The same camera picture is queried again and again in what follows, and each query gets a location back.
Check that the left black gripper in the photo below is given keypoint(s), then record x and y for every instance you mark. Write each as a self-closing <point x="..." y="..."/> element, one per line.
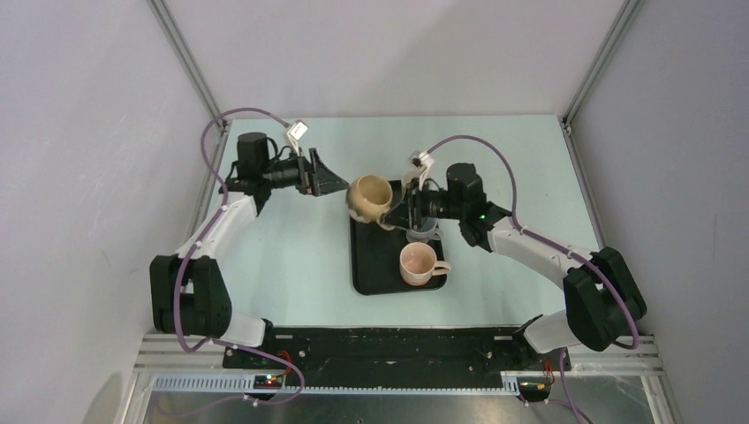
<point x="313" y="177"/>

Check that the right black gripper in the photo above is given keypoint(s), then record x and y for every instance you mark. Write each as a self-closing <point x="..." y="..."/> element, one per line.
<point x="408" y="213"/>

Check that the clear glass mug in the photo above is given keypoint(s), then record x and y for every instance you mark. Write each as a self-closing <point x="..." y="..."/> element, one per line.
<point x="428" y="231"/>

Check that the orange translucent cup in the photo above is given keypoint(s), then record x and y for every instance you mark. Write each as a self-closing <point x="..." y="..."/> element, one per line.
<point x="418" y="263"/>

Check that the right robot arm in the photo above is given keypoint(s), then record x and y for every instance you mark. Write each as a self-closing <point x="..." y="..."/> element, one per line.
<point x="602" y="301"/>

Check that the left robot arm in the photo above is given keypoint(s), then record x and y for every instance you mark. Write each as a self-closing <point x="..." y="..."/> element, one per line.
<point x="188" y="292"/>

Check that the black rectangular tray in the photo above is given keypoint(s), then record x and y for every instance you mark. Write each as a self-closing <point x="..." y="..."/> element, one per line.
<point x="374" y="259"/>

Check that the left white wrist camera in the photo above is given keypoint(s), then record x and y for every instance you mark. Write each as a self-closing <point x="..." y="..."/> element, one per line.
<point x="294" y="132"/>

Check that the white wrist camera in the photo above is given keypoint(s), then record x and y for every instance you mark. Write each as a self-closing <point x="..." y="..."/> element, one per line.
<point x="294" y="132"/>
<point x="421" y="163"/>

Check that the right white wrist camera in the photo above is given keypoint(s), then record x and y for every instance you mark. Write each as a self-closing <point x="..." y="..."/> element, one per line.
<point x="421" y="163"/>

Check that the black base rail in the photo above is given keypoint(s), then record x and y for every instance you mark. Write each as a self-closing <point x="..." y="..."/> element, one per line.
<point x="407" y="358"/>

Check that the aluminium frame rail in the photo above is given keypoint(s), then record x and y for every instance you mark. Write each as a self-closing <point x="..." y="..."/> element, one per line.
<point x="203" y="371"/>

